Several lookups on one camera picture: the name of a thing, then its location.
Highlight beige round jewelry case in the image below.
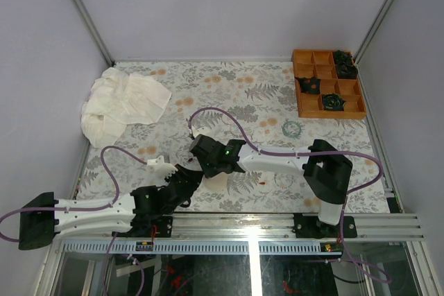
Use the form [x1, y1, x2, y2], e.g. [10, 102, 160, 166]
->
[201, 173, 228, 193]

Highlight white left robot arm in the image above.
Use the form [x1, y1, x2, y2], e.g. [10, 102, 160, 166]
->
[18, 164, 204, 250]

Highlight crumpled white cloth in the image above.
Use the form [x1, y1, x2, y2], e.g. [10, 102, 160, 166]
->
[80, 67, 172, 149]

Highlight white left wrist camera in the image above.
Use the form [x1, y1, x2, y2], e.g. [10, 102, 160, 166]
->
[146, 155, 178, 182]

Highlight wooden compartment tray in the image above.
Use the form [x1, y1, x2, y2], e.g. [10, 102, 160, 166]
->
[292, 49, 366, 120]

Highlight black fabric flower top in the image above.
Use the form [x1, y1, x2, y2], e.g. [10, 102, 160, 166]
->
[332, 50, 354, 64]

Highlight floral patterned table mat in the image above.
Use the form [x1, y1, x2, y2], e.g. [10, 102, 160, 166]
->
[76, 62, 389, 213]

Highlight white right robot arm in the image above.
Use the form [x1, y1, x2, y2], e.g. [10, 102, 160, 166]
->
[189, 134, 352, 239]

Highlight black flower orange dots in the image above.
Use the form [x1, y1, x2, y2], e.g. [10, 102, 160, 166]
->
[296, 76, 321, 95]

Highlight black flower yellow green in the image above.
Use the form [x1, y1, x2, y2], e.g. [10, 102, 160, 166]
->
[321, 93, 346, 112]

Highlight black fabric flower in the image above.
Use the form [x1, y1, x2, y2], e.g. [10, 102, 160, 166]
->
[332, 50, 354, 64]
[336, 62, 358, 80]

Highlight aluminium front rail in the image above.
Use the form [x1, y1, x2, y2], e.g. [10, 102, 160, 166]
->
[48, 211, 426, 241]

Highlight green beaded bracelet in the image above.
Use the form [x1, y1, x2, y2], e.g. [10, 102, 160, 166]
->
[281, 121, 302, 138]

